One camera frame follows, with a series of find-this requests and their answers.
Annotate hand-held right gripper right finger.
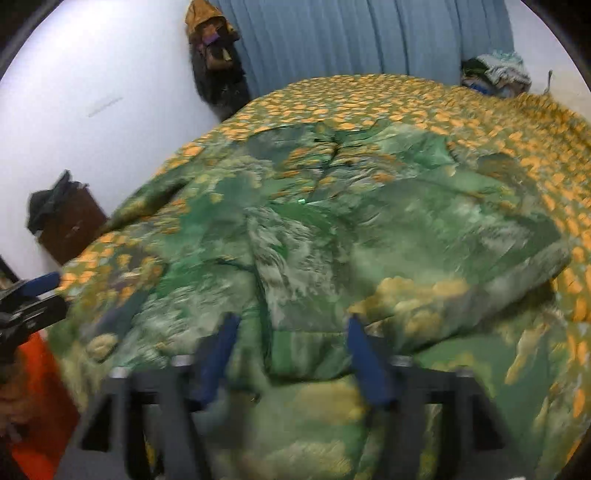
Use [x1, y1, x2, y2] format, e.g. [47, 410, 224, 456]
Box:
[345, 315, 536, 480]

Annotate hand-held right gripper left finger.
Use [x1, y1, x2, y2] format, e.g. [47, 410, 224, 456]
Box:
[55, 313, 242, 480]

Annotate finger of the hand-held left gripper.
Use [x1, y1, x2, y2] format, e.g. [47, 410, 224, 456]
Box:
[9, 271, 64, 302]
[0, 295, 69, 344]

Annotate green printed garment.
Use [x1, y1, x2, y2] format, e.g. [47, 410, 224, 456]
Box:
[48, 122, 573, 480]

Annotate pile of clothes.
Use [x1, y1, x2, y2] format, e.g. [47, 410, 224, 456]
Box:
[459, 50, 534, 100]

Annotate brown wooden cabinet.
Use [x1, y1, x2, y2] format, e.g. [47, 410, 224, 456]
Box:
[37, 185, 109, 266]

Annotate person's orange clothing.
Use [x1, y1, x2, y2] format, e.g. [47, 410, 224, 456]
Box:
[9, 332, 81, 480]

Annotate dark hanging clothing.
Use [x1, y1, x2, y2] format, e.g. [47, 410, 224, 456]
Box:
[189, 46, 252, 121]

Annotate orange pumpkin print bedspread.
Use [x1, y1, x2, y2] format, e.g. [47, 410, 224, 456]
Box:
[60, 74, 591, 467]

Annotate brown hanging bag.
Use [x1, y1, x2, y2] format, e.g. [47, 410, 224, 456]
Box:
[185, 0, 241, 70]

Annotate blue curtain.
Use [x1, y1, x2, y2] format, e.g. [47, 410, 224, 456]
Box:
[215, 0, 513, 100]

